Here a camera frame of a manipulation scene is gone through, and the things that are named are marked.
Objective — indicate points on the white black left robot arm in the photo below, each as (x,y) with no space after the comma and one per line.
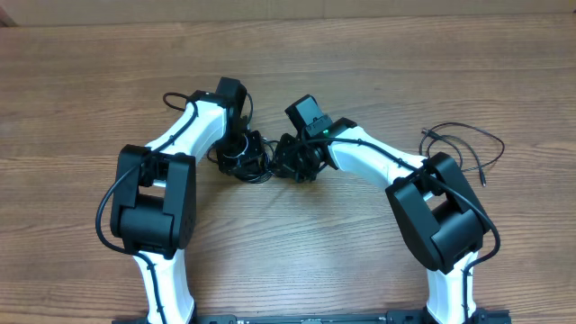
(149,211)

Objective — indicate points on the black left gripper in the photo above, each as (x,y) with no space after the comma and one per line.
(227,166)

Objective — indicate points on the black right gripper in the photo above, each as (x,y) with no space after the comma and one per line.
(292,158)

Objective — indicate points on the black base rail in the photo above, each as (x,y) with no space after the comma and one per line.
(315,318)

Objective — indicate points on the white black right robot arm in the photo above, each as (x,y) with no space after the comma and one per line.
(440,218)

